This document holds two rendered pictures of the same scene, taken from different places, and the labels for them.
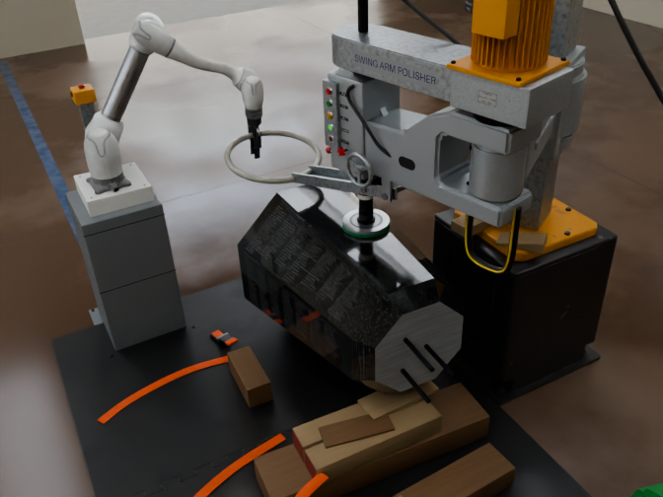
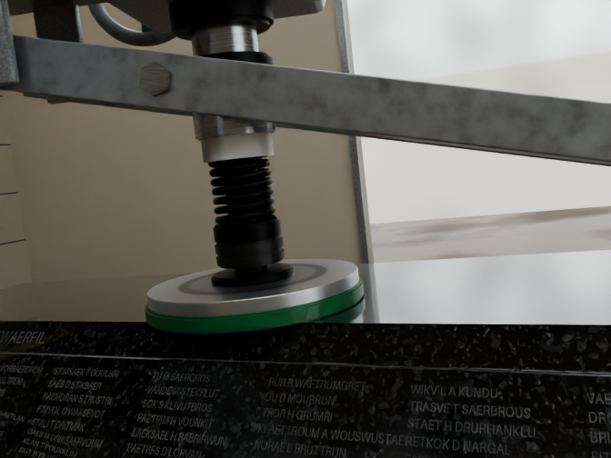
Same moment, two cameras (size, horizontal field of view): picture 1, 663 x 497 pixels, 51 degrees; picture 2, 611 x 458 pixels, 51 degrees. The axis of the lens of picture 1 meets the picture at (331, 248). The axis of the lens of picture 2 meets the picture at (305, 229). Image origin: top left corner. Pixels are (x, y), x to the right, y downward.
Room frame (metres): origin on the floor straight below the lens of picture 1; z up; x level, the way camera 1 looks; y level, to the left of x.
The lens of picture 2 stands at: (3.18, -0.56, 0.96)
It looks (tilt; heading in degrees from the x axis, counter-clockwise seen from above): 6 degrees down; 137
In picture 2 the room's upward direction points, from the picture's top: 6 degrees counter-clockwise
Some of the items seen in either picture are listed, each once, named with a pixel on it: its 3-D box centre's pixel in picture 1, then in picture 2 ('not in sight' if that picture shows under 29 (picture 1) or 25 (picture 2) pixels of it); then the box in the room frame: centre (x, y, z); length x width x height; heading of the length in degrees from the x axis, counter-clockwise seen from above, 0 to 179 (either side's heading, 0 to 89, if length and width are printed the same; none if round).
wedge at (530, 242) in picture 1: (521, 239); not in sight; (2.52, -0.83, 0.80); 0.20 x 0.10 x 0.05; 64
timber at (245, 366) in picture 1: (249, 376); not in sight; (2.52, 0.44, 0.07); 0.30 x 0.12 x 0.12; 24
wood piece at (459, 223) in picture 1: (474, 222); not in sight; (2.68, -0.66, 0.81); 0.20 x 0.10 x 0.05; 124
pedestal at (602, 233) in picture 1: (514, 287); not in sight; (2.74, -0.91, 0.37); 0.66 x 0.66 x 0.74; 26
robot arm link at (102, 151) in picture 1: (102, 151); not in sight; (3.10, 1.09, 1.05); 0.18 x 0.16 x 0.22; 16
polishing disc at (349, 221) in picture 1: (366, 221); (254, 283); (2.67, -0.16, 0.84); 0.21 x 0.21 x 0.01
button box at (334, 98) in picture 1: (332, 114); not in sight; (2.65, -0.03, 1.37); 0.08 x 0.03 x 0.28; 41
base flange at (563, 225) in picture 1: (524, 219); not in sight; (2.74, -0.91, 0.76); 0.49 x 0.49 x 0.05; 26
